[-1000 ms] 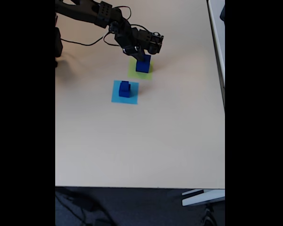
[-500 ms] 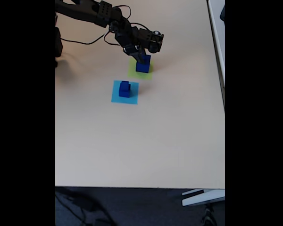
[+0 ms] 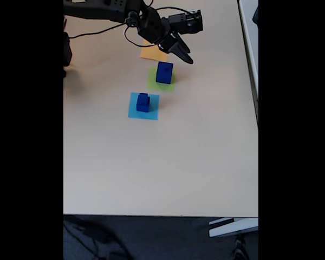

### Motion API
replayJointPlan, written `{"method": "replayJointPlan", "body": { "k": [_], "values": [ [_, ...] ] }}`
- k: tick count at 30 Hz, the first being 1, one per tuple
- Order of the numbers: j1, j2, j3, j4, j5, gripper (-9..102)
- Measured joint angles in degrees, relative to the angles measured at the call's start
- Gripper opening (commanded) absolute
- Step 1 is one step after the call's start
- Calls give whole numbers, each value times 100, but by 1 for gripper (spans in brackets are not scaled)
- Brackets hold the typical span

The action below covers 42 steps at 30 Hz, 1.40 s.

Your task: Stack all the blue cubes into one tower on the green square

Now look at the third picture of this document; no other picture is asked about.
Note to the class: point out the green paper square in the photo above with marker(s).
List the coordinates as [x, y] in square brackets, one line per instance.
[151, 84]

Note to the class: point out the white table foot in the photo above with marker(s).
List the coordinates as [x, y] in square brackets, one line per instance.
[233, 228]

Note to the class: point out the small blue cube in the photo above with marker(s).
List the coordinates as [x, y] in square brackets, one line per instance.
[143, 98]

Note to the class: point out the large blue cube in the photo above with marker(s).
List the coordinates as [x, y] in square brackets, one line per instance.
[162, 77]

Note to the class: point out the dark blue object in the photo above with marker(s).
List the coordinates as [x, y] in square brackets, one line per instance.
[256, 16]

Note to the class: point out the light blue paper square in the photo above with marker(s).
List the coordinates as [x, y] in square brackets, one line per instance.
[132, 113]

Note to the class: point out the medium blue cube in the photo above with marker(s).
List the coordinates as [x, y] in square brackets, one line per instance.
[143, 107]

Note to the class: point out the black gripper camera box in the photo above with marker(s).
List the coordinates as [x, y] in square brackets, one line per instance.
[187, 21]

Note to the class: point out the orange paper square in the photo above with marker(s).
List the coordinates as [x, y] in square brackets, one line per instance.
[149, 54]

